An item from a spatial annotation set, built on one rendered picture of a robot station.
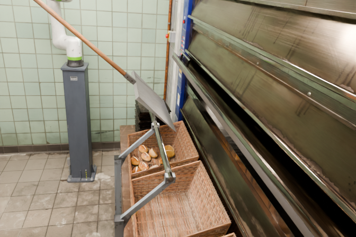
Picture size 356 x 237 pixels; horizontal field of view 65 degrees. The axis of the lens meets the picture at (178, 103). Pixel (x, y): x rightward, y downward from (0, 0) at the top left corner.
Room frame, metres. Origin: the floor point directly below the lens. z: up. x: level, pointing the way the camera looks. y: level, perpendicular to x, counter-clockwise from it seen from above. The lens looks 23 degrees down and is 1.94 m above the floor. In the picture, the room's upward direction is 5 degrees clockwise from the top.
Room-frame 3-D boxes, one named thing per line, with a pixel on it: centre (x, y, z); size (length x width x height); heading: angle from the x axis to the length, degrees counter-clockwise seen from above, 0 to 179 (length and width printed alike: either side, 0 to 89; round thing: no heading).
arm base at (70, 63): (2.47, 0.96, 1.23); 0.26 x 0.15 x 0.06; 10
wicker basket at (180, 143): (1.87, 0.11, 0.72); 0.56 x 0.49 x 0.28; 13
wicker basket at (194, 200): (1.28, -0.03, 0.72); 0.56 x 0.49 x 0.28; 14
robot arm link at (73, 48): (2.42, 0.96, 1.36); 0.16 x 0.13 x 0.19; 64
